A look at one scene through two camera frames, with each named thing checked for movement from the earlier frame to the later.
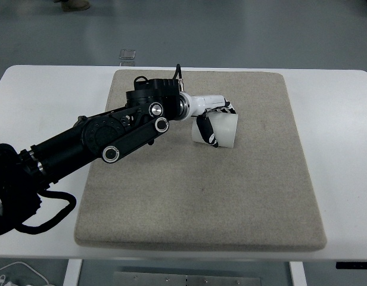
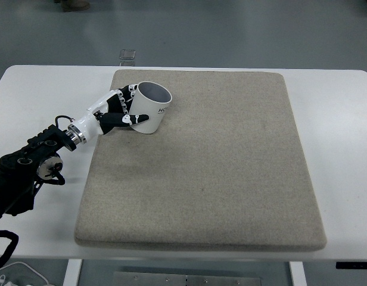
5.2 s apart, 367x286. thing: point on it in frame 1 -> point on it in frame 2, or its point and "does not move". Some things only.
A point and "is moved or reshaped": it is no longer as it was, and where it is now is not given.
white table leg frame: [72, 272] does not move
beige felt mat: [175, 192] does not move
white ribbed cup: [224, 126] is moved or reshaped
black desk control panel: [354, 265] does not move
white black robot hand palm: [195, 105] -> [109, 113]
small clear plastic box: [126, 58] does not move
